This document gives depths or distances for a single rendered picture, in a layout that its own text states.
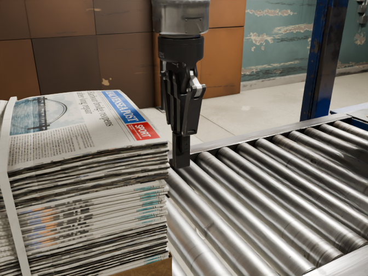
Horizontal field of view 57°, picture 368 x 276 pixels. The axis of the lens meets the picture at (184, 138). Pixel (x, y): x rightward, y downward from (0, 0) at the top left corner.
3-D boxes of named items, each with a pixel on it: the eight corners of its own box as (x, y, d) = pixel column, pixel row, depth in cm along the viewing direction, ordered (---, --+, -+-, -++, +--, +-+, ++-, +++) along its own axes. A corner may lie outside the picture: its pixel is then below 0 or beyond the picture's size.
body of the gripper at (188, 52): (149, 33, 57) (151, 87, 61) (171, 39, 50) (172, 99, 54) (189, 30, 60) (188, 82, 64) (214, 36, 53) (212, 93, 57)
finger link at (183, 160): (188, 130, 62) (190, 131, 62) (188, 164, 65) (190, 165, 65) (173, 132, 61) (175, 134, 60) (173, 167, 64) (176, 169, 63)
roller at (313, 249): (329, 288, 57) (334, 265, 55) (193, 167, 95) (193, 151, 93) (350, 277, 59) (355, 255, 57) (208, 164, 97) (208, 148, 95)
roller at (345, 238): (355, 275, 59) (361, 252, 57) (212, 162, 98) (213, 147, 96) (374, 265, 62) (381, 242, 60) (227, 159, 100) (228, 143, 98)
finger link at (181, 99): (192, 70, 58) (196, 71, 57) (192, 132, 62) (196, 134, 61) (171, 72, 56) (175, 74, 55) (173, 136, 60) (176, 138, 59)
